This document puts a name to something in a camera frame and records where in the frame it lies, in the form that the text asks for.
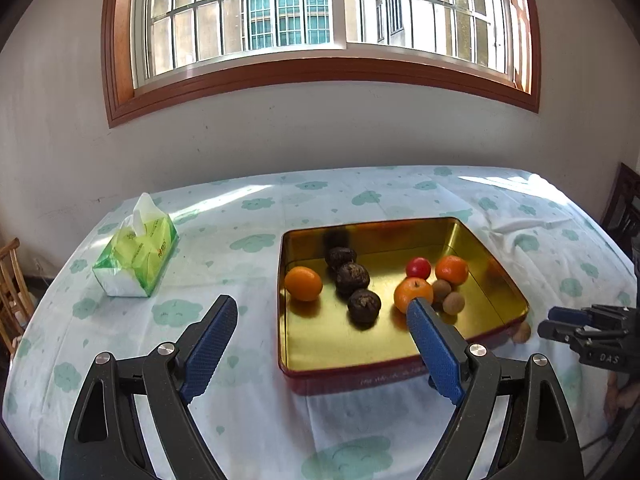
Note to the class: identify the person's hand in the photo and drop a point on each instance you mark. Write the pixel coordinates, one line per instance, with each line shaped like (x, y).
(617, 398)

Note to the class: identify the green tissue pack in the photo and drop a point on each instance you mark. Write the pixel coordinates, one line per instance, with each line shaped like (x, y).
(134, 258)

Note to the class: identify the wooden framed window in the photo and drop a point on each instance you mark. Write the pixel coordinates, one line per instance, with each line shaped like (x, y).
(159, 53)

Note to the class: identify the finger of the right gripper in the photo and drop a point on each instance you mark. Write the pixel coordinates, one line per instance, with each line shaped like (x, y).
(569, 333)

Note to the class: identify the white cloud pattern tablecloth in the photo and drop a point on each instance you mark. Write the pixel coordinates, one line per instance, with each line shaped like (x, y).
(229, 238)

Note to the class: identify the red cherry tomato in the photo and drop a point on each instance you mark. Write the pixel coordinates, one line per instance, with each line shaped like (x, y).
(418, 267)

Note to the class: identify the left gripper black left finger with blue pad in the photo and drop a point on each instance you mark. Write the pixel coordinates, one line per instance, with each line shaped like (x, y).
(104, 439)

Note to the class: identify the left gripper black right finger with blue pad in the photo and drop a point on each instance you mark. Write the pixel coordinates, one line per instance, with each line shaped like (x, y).
(538, 439)

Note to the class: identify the dark wooden chair right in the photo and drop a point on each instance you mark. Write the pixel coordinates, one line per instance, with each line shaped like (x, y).
(621, 217)

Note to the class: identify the wooden chair left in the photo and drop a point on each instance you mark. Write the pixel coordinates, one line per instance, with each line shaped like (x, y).
(17, 307)

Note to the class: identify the orange mandarin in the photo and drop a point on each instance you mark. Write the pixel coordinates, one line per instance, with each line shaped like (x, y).
(409, 289)
(452, 269)

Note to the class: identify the oval orange kumquat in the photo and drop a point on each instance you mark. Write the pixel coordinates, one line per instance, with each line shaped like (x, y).
(303, 284)

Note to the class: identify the brown longan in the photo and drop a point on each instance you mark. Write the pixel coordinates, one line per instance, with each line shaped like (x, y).
(453, 304)
(441, 289)
(522, 333)

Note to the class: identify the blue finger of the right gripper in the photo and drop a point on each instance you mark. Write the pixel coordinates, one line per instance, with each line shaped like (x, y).
(598, 316)

